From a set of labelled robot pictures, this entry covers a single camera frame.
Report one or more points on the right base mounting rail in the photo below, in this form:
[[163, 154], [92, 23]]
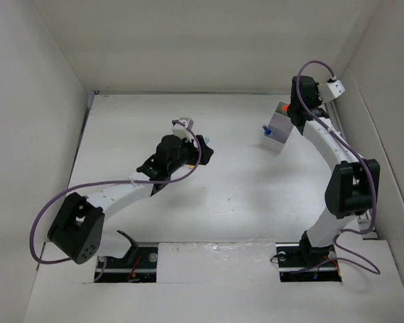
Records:
[[298, 265]]

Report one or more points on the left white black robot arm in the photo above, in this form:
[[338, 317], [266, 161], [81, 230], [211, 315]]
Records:
[[78, 226]]

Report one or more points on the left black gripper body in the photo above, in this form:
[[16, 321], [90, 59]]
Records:
[[187, 156]]

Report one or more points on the left base mounting rail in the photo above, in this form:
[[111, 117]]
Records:
[[137, 265]]

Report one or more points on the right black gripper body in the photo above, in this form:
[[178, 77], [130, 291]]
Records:
[[317, 102]]

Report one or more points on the white compartment organizer tray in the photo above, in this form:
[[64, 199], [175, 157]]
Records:
[[281, 127]]

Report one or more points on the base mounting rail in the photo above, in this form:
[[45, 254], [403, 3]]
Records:
[[137, 265], [298, 265]]

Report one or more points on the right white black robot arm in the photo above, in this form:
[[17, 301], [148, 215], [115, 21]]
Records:
[[353, 187]]

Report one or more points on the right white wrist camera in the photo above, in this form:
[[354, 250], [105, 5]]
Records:
[[330, 90]]

